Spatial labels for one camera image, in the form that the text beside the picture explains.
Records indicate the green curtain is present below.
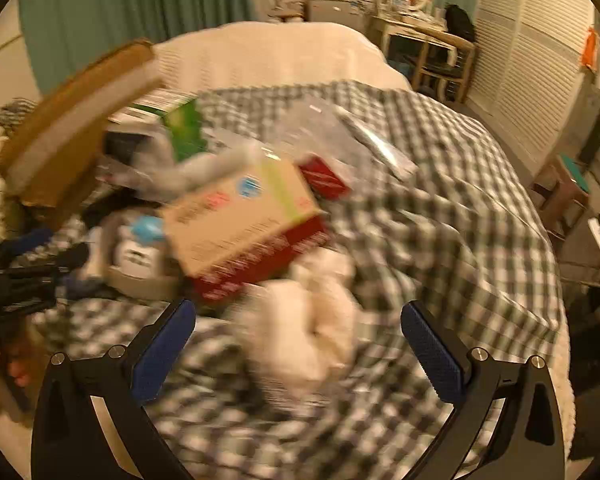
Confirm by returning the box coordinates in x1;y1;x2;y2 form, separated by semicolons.
19;0;257;96

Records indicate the black bag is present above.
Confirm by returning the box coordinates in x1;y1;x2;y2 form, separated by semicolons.
444;4;476;44

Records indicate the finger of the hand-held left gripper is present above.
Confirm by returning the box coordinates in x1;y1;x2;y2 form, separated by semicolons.
0;227;91;282
0;280;57;316

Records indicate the cream fluffy blanket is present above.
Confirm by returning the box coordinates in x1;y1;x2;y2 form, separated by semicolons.
152;21;412;111

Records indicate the grey checkered blanket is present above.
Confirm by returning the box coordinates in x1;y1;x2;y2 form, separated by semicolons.
0;80;570;480

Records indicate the white low cabinet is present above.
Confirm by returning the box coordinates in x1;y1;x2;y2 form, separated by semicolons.
307;0;369;32

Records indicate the wooden dressing table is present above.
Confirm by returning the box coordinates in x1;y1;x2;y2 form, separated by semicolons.
367;12;479;104

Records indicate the brown cardboard box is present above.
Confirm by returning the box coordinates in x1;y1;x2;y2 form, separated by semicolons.
0;39;167;211

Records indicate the white cloth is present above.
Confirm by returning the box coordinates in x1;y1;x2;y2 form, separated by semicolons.
229;249;362;397

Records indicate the white container blue label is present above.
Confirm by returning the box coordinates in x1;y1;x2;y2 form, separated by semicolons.
114;212;170;281

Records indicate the wooden stool teal seat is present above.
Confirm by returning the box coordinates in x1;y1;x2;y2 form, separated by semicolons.
532;154;592;241

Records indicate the leaf print cream bedding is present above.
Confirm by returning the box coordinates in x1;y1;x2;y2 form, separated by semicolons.
0;100;41;241

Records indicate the orange hanging item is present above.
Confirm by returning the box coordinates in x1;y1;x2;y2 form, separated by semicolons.
580;27;600;72

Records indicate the white louvered wardrobe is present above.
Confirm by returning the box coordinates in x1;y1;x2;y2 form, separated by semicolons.
467;0;600;171

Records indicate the green box white top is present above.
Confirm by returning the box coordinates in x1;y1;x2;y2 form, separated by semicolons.
107;89;211;162

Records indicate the tan and red carton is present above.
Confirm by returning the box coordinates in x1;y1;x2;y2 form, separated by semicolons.
160;157;331;302

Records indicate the clear plastic bag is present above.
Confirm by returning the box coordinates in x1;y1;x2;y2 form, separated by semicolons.
275;94;357;162
334;106;421;182

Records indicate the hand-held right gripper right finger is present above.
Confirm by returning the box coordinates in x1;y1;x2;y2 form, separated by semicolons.
401;301;566;480

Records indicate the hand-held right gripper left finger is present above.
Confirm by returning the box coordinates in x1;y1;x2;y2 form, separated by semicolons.
31;297;197;480

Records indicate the person's left hand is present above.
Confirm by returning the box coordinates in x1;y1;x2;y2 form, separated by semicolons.
0;342;32;388

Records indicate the small red box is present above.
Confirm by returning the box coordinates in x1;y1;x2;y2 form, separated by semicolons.
297;154;352;201

